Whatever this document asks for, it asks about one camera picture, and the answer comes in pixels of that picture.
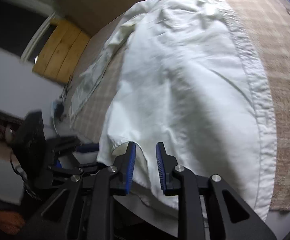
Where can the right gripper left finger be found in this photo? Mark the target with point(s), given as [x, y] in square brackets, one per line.
[88, 210]

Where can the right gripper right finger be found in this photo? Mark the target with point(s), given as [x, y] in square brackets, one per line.
[210, 201]

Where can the white shirt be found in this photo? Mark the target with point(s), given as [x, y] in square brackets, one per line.
[192, 79]

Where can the white power strip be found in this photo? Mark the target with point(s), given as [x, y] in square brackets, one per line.
[57, 109]

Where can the knotty pine wood panel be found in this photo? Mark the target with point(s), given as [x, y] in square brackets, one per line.
[61, 53]

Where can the plaid beige rug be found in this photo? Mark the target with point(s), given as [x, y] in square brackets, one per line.
[267, 23]

